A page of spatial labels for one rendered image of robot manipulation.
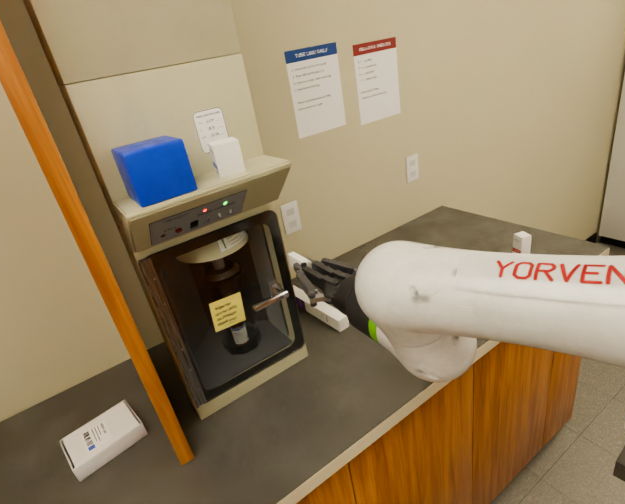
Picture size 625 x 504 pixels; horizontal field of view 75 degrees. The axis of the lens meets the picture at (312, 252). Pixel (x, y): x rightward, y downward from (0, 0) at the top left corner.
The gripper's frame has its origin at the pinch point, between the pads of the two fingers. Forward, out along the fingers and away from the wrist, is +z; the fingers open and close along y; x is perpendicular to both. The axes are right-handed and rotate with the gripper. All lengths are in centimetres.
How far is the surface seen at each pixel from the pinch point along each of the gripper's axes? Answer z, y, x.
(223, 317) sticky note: 13.8, 14.8, 12.5
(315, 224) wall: 58, -41, 22
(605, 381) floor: -9, -150, 131
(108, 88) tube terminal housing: 15.2, 21.2, -38.0
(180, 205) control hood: 4.2, 18.4, -18.3
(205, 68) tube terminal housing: 15.3, 3.5, -38.3
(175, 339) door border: 13.9, 26.0, 12.2
